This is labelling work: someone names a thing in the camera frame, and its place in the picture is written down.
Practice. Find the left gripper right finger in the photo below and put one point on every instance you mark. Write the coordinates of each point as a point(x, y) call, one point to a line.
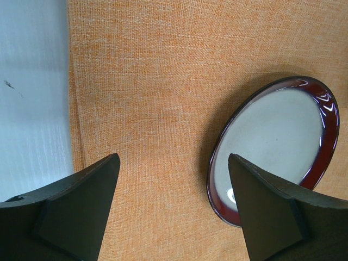
point(284, 221)

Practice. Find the orange cloth placemat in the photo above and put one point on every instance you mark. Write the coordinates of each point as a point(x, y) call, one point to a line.
point(156, 81)

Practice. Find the red rimmed plate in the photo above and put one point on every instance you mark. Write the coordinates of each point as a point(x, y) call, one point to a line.
point(289, 127)

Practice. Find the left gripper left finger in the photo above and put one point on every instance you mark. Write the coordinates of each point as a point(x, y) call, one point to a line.
point(64, 220)

